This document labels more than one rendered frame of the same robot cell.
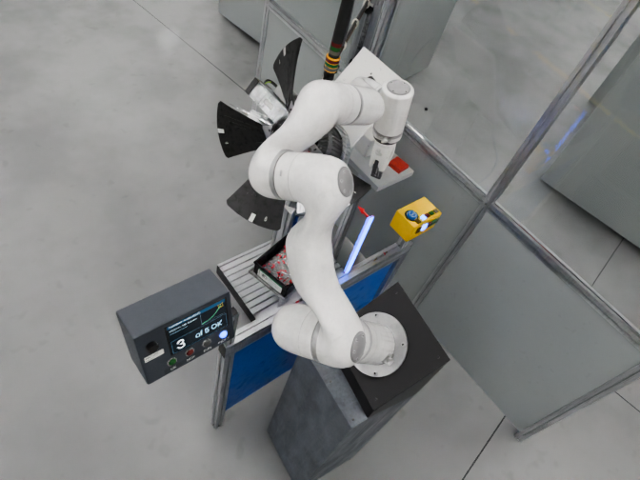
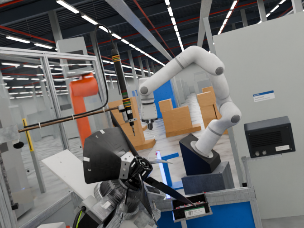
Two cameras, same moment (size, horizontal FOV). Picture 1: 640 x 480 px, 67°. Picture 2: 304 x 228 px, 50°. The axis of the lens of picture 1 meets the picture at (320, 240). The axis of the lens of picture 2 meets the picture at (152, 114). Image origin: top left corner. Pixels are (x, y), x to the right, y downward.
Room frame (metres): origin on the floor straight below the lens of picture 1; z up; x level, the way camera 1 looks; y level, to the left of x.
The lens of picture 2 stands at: (1.85, 1.87, 1.57)
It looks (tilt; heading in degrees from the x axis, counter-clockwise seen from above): 4 degrees down; 250
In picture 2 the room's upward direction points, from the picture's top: 13 degrees counter-clockwise
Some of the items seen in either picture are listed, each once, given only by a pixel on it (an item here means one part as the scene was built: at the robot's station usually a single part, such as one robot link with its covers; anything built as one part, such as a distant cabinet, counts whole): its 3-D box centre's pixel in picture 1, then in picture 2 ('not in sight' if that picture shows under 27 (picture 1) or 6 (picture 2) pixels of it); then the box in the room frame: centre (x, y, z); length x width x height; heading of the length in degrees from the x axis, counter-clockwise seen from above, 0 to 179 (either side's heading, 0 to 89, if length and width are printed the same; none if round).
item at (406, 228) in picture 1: (414, 220); not in sight; (1.35, -0.33, 1.02); 0.16 x 0.10 x 0.11; 142
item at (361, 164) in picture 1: (370, 156); not in sight; (1.84, -0.10, 0.84); 0.36 x 0.24 x 0.03; 52
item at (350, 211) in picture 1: (349, 214); not in sight; (1.84, -0.10, 0.41); 0.04 x 0.04 x 0.83; 52
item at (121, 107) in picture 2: not in sight; (127, 112); (1.35, 0.14, 1.49); 0.09 x 0.07 x 0.10; 177
